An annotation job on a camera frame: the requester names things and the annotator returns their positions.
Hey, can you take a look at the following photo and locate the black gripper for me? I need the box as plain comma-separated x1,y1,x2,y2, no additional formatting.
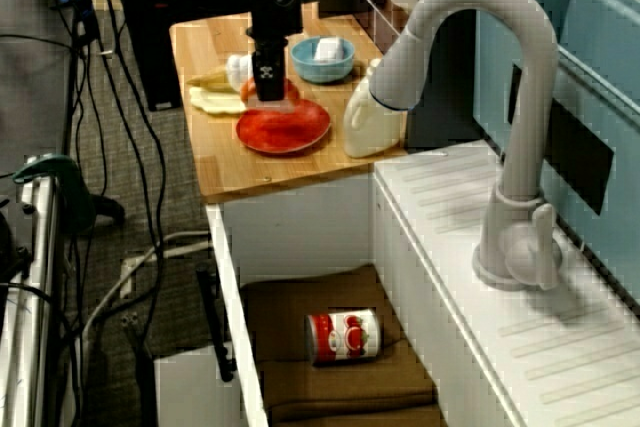
247,0,304,102

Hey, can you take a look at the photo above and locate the toy salmon sushi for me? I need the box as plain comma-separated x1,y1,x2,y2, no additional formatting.
238,77,302,111

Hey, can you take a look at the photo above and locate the toy ice cream cone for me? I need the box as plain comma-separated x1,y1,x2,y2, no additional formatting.
185,54,256,94

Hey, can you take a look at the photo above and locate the white plastic bottle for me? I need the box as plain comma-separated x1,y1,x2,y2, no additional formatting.
343,59,409,160

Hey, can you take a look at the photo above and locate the light blue bowl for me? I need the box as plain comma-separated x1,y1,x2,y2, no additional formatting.
290,37,356,85

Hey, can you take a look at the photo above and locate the red round plate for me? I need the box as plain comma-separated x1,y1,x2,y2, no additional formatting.
236,98,332,157

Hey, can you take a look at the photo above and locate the cream scalloped plate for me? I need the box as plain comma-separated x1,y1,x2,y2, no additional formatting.
188,85,249,116

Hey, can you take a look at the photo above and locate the white textured sponge toy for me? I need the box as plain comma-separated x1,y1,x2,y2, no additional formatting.
313,37,350,63

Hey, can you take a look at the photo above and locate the white toy sink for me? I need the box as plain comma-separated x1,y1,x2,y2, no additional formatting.
204,141,640,427

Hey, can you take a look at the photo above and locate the grey toy faucet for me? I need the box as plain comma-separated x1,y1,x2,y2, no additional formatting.
369,0,564,293

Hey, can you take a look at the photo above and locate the brown folded cloth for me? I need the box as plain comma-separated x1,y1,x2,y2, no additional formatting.
239,265,446,427

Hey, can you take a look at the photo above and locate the light blue plastic crate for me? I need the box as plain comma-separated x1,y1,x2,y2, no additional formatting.
474,0,640,308

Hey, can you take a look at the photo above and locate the white cable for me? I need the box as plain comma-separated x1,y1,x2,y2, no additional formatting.
82,230,211,348

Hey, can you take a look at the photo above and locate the thick black cable bundle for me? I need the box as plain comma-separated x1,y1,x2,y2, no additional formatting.
69,0,109,198

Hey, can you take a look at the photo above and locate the black cabinet handle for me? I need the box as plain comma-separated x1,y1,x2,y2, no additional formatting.
195,266,236,383

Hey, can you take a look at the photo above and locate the aluminium frame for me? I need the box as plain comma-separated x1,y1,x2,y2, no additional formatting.
0,166,66,427

